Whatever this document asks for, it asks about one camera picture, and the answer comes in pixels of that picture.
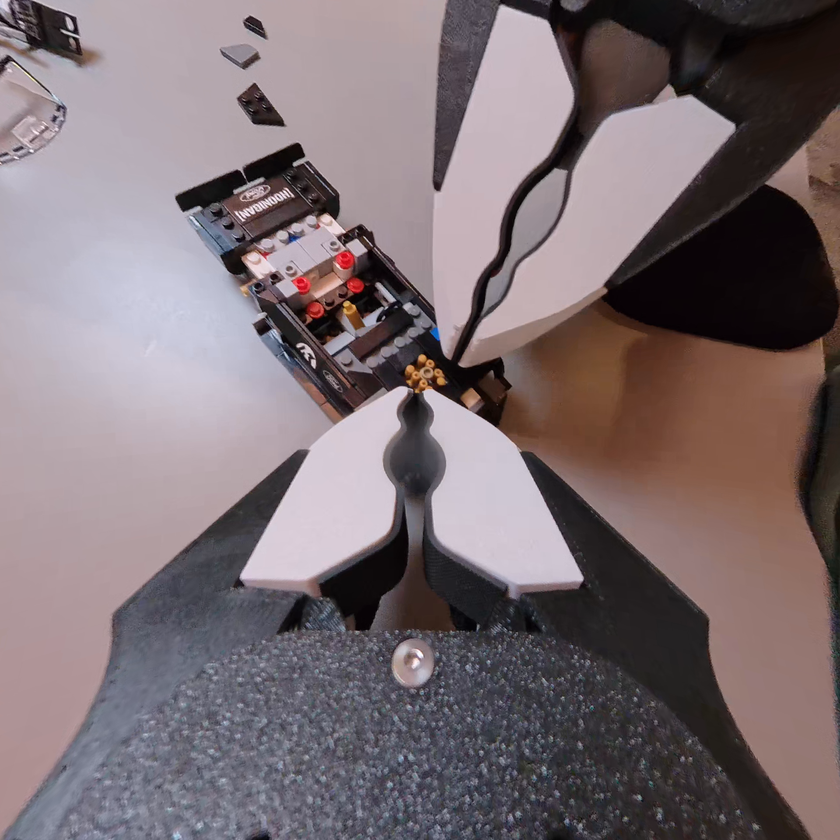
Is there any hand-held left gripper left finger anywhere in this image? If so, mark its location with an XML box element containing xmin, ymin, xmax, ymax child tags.
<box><xmin>241</xmin><ymin>390</ymin><xmax>421</xmax><ymax>618</ymax></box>

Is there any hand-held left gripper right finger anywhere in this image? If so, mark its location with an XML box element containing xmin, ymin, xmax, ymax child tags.
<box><xmin>415</xmin><ymin>388</ymin><xmax>586</xmax><ymax>618</ymax></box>

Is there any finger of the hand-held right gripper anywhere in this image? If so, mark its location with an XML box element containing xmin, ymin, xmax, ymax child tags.
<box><xmin>453</xmin><ymin>95</ymin><xmax>737</xmax><ymax>370</ymax></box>
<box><xmin>431</xmin><ymin>6</ymin><xmax>580</xmax><ymax>358</ymax></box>

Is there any lego car model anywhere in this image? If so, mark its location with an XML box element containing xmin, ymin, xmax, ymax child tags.
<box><xmin>175</xmin><ymin>142</ymin><xmax>514</xmax><ymax>429</ymax></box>

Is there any black wedge lego plate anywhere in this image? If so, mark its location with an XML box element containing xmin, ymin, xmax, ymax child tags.
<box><xmin>237</xmin><ymin>83</ymin><xmax>287</xmax><ymax>130</ymax></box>

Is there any clear lego windshield piece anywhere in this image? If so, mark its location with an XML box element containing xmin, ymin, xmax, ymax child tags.
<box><xmin>0</xmin><ymin>56</ymin><xmax>68</xmax><ymax>166</ymax></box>

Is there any small black lego assembly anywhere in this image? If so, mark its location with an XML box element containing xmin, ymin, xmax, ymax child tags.
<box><xmin>0</xmin><ymin>0</ymin><xmax>84</xmax><ymax>59</ymax></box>

